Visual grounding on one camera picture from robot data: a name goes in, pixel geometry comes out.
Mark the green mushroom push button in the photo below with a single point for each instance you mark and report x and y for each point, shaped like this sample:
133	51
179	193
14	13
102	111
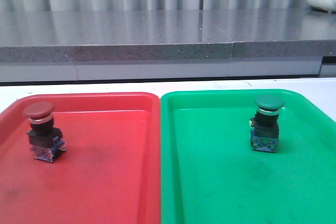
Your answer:
264	128

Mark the red mushroom push button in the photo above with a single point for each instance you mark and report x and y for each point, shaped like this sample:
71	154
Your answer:
46	141

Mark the green plastic tray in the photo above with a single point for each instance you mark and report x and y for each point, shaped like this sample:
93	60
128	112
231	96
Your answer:
210	174

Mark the red plastic tray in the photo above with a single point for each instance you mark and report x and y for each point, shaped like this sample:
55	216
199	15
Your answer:
109	173

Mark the grey stone counter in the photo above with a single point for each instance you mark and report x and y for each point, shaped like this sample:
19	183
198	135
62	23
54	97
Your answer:
90	46

